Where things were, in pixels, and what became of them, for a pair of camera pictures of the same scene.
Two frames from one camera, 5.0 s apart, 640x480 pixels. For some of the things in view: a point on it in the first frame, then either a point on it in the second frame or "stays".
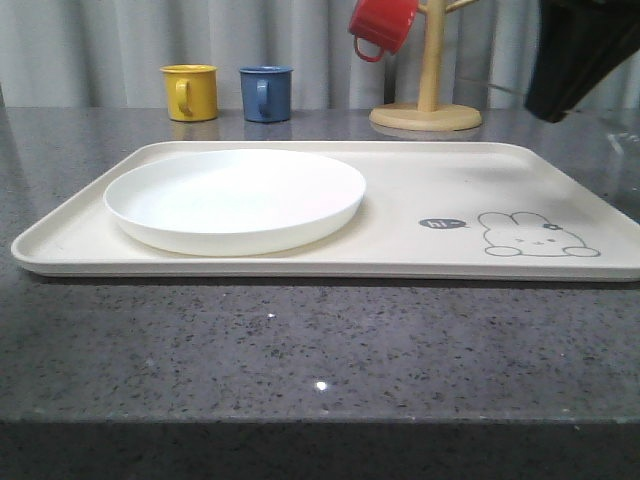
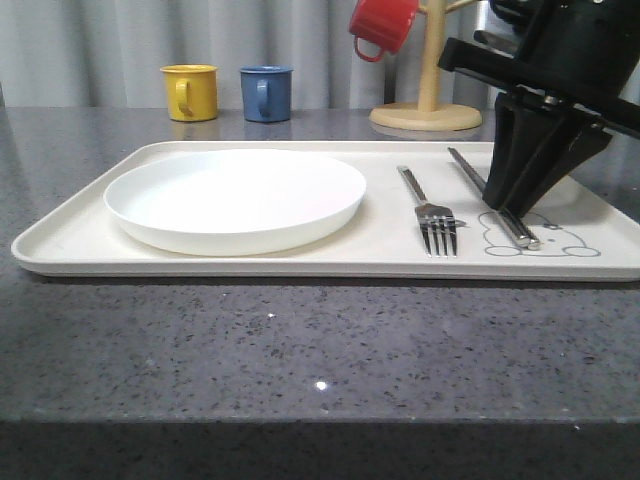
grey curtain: (108, 53) stays
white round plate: (226, 203) stays
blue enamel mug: (266, 90) stays
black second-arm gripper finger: (580, 44) -> (584, 54)
